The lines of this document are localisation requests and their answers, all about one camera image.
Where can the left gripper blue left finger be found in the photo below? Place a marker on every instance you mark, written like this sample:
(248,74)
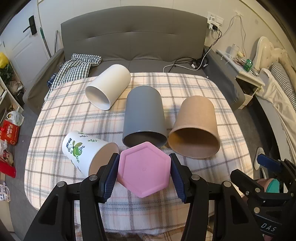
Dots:
(107,177)

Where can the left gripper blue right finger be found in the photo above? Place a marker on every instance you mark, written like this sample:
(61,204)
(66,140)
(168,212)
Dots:
(180,178)

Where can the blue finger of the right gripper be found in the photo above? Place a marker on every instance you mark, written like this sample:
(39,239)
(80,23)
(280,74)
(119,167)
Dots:
(269,163)

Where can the pink hexagonal cup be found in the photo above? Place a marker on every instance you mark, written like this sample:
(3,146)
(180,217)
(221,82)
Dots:
(144,169)

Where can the white floral paper cup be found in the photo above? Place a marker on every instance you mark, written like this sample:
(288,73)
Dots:
(87,153)

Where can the brown paper cup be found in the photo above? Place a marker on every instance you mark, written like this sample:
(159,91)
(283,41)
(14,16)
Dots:
(195,133)

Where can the grey plastic cup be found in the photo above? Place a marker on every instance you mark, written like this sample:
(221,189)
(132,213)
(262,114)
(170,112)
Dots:
(144,118)

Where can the white plastic cup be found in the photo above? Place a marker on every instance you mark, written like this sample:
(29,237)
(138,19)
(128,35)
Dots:
(106,88)

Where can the white bedside table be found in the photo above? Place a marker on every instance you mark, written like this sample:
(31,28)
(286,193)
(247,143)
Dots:
(248,82)

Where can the green glass bottle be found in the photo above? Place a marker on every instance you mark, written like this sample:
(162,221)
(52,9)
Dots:
(247,65)

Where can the white bed headboard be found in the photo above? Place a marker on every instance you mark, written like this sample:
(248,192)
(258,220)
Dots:
(266,54)

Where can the white bottle pack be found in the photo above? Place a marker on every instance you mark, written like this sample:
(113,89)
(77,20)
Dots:
(4,193)

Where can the red shopping bag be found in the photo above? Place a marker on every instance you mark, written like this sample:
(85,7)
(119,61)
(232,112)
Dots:
(10,132)

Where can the white plastic bag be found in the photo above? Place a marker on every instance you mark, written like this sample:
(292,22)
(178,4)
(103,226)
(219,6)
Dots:
(15,118)

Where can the green checked cloth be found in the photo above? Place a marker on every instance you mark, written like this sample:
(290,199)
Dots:
(78,67)

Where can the cream storage cabinet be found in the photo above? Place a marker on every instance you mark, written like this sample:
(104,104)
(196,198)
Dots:
(7,101)

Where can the grey fabric sofa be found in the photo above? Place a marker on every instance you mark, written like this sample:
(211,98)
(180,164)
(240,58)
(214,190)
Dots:
(143,39)

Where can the yellow plastic bag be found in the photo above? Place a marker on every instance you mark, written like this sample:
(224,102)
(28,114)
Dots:
(3,60)

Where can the white door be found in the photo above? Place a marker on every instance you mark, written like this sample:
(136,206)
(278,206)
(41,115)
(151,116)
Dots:
(26,53)

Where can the wall power socket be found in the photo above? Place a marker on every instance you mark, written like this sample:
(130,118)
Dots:
(214,19)

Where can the black door handle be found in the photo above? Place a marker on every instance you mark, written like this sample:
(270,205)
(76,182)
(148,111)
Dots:
(32,26)

